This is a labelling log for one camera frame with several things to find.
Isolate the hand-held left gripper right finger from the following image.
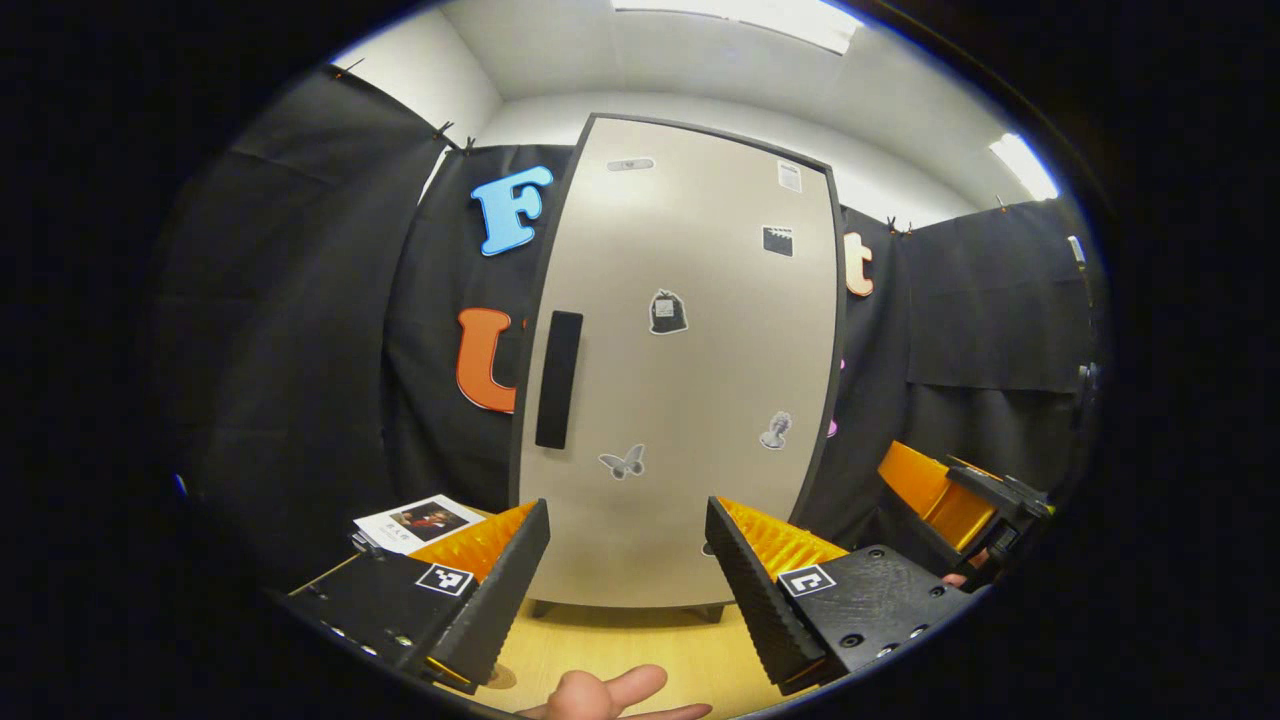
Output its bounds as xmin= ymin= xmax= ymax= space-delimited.
xmin=705 ymin=495 xmax=976 ymax=698

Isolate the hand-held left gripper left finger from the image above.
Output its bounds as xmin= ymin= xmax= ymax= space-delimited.
xmin=280 ymin=498 xmax=551 ymax=696

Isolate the dark grey cabinet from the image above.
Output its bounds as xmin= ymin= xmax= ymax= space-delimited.
xmin=508 ymin=112 xmax=851 ymax=624

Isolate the beige cabinet door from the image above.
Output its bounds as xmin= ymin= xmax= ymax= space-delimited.
xmin=515 ymin=115 xmax=843 ymax=611

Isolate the black door handle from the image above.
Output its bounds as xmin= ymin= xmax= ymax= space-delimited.
xmin=534 ymin=310 xmax=585 ymax=451

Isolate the white picture book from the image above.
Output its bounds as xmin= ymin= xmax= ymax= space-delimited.
xmin=354 ymin=494 xmax=488 ymax=557

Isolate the black backdrop cloth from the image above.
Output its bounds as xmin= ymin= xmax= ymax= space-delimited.
xmin=165 ymin=65 xmax=1101 ymax=591

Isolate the small ceiling light panel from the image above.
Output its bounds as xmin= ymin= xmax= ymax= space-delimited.
xmin=988 ymin=132 xmax=1061 ymax=203

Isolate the large ceiling light panel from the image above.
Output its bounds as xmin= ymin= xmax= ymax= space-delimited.
xmin=612 ymin=0 xmax=865 ymax=56

